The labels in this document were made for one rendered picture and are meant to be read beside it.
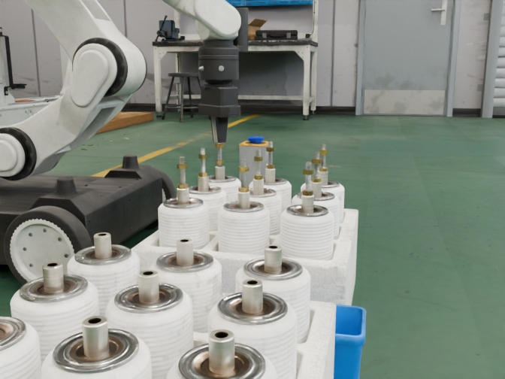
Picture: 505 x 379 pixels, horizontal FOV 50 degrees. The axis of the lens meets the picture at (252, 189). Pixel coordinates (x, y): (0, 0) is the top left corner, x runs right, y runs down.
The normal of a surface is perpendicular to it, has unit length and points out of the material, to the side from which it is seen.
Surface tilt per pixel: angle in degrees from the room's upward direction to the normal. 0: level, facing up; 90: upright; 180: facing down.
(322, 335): 0
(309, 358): 0
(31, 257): 90
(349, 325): 88
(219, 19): 90
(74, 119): 111
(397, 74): 90
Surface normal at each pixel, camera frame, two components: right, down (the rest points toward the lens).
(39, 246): -0.22, 0.22
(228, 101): 0.59, 0.18
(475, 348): 0.00, -0.98
